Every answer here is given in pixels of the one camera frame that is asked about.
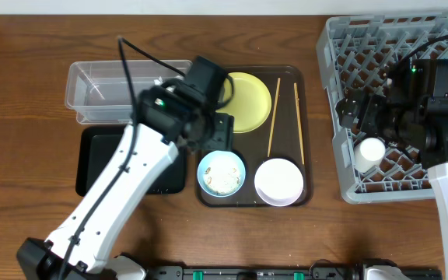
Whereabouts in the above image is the white cup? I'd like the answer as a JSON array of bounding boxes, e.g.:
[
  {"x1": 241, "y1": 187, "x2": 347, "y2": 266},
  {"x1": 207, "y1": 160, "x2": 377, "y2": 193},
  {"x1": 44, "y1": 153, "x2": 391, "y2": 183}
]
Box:
[{"x1": 354, "y1": 138, "x2": 386, "y2": 173}]

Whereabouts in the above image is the light blue bowl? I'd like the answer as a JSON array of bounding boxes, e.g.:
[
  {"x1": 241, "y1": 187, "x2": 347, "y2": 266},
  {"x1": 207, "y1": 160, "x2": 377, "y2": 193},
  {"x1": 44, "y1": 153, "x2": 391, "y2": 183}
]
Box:
[{"x1": 197, "y1": 151, "x2": 247, "y2": 198}]

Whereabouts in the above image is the yellow plate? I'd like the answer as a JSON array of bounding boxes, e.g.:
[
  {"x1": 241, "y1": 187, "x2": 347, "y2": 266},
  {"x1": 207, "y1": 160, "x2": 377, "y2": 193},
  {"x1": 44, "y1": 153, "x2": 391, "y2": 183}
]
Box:
[{"x1": 217, "y1": 72, "x2": 271, "y2": 133}]

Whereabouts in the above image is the pink bowl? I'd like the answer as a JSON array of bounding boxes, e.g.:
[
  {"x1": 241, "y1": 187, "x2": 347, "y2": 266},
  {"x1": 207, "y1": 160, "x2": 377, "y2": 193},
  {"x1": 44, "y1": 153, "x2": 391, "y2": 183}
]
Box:
[{"x1": 254, "y1": 158, "x2": 304, "y2": 207}]

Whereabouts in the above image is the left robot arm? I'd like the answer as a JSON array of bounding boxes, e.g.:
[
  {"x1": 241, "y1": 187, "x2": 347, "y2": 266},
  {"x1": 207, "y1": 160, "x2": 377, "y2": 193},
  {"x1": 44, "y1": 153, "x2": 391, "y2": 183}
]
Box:
[{"x1": 16, "y1": 57, "x2": 233, "y2": 279}]

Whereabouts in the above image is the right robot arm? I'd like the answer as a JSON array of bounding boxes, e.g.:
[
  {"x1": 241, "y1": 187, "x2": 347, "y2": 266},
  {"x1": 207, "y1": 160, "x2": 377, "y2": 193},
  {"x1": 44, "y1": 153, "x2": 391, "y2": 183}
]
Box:
[{"x1": 335, "y1": 59, "x2": 448, "y2": 278}]

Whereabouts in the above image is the grey dishwasher rack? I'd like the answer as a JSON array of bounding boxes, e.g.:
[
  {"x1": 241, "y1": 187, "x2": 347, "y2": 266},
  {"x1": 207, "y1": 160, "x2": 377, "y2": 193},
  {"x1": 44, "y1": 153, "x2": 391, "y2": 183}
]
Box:
[{"x1": 317, "y1": 11, "x2": 448, "y2": 205}]

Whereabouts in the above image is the dark brown serving tray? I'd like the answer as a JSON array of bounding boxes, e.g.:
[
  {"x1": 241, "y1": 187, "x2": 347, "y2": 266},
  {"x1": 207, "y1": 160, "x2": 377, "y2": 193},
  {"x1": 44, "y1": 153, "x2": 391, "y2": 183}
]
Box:
[{"x1": 195, "y1": 65, "x2": 313, "y2": 208}]

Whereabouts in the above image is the black tray bin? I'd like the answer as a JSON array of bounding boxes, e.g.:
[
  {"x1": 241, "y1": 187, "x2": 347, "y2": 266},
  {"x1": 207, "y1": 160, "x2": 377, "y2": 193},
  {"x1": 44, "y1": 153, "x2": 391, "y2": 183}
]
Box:
[{"x1": 75, "y1": 125, "x2": 187, "y2": 197}]

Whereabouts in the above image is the clear plastic bin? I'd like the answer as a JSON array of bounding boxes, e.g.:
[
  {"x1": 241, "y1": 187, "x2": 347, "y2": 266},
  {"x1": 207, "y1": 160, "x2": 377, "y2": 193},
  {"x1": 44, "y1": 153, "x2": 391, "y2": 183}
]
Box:
[{"x1": 65, "y1": 60, "x2": 191, "y2": 124}]

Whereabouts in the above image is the right black cable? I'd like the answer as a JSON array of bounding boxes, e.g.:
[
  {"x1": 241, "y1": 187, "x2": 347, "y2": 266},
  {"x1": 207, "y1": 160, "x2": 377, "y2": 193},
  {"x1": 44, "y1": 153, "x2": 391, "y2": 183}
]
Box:
[{"x1": 397, "y1": 32, "x2": 448, "y2": 67}]

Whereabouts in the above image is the black cable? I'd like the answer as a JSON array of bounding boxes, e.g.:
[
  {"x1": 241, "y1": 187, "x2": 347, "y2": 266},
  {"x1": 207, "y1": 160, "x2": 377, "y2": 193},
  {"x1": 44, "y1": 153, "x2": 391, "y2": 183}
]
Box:
[
  {"x1": 397, "y1": 32, "x2": 448, "y2": 67},
  {"x1": 56, "y1": 36, "x2": 235, "y2": 280}
]

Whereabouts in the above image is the left black cable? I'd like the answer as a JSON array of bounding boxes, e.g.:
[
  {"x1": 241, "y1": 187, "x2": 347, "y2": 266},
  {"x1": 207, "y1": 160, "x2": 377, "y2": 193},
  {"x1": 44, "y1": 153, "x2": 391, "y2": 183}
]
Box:
[{"x1": 56, "y1": 36, "x2": 235, "y2": 280}]

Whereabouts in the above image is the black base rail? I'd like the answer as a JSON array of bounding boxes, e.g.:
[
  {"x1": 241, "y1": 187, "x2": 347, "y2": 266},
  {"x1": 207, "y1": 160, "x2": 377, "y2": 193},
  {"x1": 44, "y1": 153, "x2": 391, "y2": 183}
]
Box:
[{"x1": 146, "y1": 266, "x2": 345, "y2": 280}]

